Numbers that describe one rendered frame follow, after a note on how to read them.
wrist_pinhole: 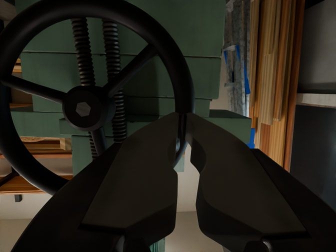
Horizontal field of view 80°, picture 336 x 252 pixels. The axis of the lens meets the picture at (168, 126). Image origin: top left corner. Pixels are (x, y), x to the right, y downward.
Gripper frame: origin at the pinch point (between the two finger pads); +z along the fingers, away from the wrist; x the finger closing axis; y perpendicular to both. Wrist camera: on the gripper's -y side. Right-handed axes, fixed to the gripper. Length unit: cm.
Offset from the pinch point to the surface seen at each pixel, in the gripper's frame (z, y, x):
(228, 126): 29.1, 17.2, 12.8
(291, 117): 135, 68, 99
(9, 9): 39, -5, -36
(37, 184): 9.2, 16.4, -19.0
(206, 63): 33.7, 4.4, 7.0
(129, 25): 17.3, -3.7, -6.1
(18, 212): 175, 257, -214
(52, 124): 28.7, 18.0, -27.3
